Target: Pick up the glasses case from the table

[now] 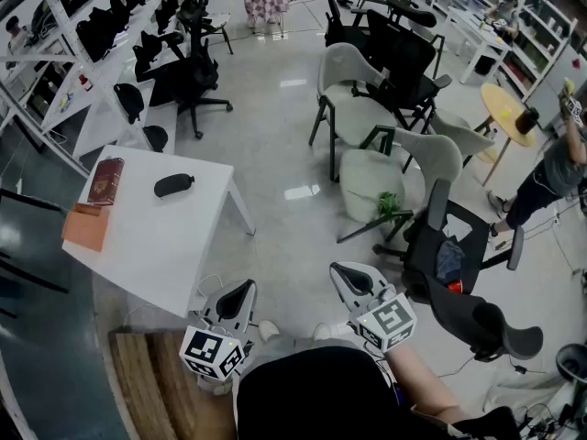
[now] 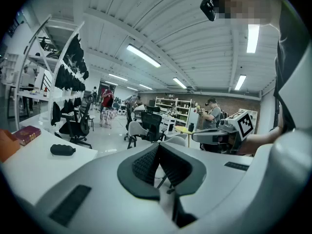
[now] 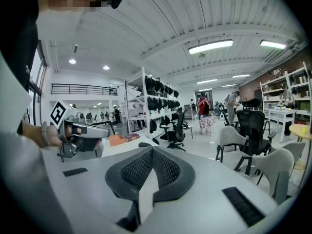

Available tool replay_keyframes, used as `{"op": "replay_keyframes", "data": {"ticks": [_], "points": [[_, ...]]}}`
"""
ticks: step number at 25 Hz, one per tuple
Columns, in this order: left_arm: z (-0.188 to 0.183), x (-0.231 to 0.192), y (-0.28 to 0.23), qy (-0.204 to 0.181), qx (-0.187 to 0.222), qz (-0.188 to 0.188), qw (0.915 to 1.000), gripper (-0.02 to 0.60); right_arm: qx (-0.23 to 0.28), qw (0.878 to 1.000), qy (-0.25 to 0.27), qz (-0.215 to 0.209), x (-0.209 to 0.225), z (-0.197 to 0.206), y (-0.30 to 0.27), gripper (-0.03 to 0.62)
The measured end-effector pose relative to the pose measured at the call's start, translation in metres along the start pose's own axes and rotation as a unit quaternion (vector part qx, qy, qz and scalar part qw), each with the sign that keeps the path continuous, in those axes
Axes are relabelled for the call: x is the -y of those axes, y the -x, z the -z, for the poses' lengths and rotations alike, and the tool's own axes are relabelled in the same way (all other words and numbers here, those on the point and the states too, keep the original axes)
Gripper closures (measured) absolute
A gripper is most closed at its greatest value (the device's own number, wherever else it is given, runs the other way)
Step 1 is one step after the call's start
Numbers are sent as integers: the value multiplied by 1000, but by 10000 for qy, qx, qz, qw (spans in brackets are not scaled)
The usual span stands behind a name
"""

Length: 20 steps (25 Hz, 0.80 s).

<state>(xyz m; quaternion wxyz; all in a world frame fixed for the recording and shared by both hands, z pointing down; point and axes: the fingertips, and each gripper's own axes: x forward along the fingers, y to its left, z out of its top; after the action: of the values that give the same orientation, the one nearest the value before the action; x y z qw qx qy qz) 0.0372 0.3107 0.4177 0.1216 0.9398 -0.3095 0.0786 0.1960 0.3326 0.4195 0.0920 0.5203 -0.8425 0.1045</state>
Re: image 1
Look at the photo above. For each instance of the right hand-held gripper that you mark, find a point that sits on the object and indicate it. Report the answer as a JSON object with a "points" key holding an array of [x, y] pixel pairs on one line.
{"points": [[390, 321]]}

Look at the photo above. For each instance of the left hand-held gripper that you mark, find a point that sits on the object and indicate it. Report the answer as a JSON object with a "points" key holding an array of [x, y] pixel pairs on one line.
{"points": [[211, 351]]}

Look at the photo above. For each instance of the black glasses case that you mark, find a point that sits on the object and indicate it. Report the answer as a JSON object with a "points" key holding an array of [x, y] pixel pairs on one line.
{"points": [[172, 186]]}

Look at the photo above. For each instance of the person's right forearm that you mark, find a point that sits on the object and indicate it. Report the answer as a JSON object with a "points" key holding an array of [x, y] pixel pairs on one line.
{"points": [[419, 383]]}

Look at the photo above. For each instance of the person's white left shoe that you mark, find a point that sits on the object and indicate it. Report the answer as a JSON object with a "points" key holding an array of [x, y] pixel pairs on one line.
{"points": [[268, 330]]}

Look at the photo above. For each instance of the person's white shoe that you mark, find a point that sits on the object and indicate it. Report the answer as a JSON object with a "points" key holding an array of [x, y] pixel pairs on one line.
{"points": [[268, 330], [328, 331]]}

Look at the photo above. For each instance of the person's white right shoe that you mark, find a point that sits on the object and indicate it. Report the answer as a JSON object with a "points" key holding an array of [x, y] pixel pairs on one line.
{"points": [[328, 331]]}

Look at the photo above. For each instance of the person's grey trousers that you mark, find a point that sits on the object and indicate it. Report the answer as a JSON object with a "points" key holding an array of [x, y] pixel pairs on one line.
{"points": [[293, 344]]}

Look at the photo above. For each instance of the white square table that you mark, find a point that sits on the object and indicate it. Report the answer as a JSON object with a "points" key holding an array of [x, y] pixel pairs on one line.
{"points": [[169, 241]]}

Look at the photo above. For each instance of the blue cloth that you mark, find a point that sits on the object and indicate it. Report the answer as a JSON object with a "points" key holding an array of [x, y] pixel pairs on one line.
{"points": [[448, 259]]}

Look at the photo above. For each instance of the red cup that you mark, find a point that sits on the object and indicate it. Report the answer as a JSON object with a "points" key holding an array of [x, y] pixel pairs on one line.
{"points": [[455, 287]]}

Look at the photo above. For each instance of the green plant sprig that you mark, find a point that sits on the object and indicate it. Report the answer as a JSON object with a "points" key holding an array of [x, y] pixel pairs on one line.
{"points": [[389, 202]]}

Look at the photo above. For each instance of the black office chair with headrest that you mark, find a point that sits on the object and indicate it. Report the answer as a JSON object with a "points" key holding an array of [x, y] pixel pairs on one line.
{"points": [[463, 310]]}

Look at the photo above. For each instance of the wooden slatted bench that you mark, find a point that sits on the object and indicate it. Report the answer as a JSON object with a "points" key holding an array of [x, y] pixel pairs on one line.
{"points": [[151, 383]]}

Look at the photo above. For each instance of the white paper sheet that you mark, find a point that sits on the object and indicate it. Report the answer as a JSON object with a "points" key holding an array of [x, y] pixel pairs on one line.
{"points": [[457, 227]]}

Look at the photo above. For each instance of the grey shell chair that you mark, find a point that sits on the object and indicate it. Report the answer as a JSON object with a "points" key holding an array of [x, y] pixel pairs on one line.
{"points": [[371, 177], [355, 108], [458, 133]]}

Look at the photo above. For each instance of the person's black shirt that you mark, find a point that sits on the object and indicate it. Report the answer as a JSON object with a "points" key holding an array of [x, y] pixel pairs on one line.
{"points": [[316, 397]]}

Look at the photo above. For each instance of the orange cardboard box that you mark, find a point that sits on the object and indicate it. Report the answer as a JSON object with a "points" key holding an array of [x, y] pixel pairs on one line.
{"points": [[85, 229]]}

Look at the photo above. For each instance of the dark red book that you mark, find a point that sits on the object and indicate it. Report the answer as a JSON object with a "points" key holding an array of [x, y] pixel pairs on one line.
{"points": [[105, 181]]}

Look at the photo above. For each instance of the black chair base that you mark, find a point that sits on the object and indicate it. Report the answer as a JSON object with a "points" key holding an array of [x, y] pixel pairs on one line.
{"points": [[573, 362]]}

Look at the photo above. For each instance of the black wide-back office chair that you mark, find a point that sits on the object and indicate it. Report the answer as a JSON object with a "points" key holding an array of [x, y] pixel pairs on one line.
{"points": [[403, 62]]}

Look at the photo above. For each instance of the black mesh office chair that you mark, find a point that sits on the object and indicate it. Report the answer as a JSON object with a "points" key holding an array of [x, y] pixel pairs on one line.
{"points": [[188, 76]]}

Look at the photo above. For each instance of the round yellow table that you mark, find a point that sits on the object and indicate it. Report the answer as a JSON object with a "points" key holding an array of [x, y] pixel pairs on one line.
{"points": [[500, 101]]}

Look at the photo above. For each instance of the dark brown jar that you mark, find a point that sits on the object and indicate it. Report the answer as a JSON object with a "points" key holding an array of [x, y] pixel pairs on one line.
{"points": [[527, 121]]}

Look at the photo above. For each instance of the black high-back office chair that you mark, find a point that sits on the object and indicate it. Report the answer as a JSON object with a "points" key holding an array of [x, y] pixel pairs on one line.
{"points": [[337, 28]]}

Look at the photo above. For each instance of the red-capped bottle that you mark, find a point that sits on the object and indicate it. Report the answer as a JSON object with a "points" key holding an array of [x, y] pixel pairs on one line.
{"points": [[85, 84]]}

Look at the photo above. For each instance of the white metal shelving rack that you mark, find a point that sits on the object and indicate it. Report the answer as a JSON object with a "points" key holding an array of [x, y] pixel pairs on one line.
{"points": [[91, 69]]}

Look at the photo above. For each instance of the grey cabinet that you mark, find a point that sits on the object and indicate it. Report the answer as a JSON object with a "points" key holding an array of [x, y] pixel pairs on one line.
{"points": [[557, 90]]}

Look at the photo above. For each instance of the white desk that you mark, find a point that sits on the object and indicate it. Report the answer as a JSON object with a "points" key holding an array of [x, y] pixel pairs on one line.
{"points": [[477, 30]]}

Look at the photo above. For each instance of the table with checkered cloth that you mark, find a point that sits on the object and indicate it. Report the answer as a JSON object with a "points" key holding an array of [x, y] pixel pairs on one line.
{"points": [[268, 0]]}

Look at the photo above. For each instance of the white storage shelving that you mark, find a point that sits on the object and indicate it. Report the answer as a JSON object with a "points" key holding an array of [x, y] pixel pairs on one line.
{"points": [[527, 25]]}

